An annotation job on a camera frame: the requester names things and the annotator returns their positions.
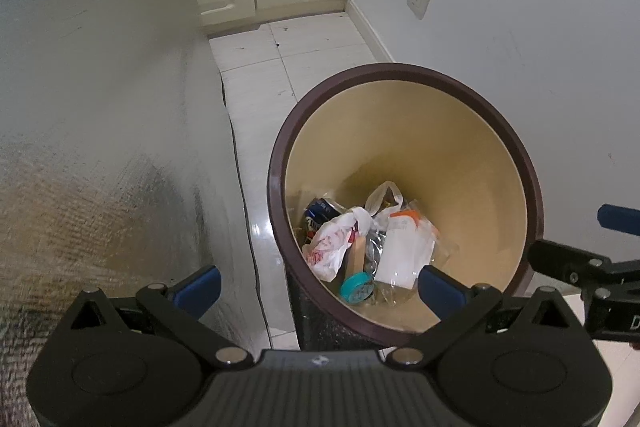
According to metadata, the brown rim trash bin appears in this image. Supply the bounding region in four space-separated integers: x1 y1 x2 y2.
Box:
267 63 544 351

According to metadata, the silver foil table skirt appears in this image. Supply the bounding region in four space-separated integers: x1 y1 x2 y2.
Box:
1 0 269 426

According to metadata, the white red plastic bag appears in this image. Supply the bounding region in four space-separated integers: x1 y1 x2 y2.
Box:
302 207 373 282

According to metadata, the clear plastic packaging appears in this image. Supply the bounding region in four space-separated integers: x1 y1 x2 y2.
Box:
364 181 459 306

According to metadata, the teal plastic lid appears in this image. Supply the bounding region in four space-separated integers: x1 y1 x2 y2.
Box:
340 271 374 306

